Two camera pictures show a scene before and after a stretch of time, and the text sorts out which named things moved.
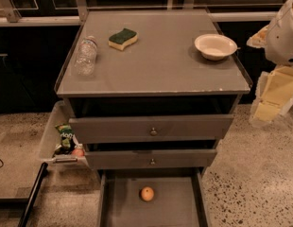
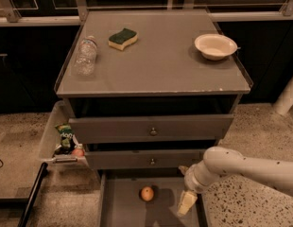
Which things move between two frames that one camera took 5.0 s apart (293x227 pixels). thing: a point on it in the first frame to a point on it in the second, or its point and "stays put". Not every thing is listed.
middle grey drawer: (150, 159) stays put
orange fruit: (147, 193) stays put
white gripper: (283, 41) to (190, 180)
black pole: (43, 171) stays put
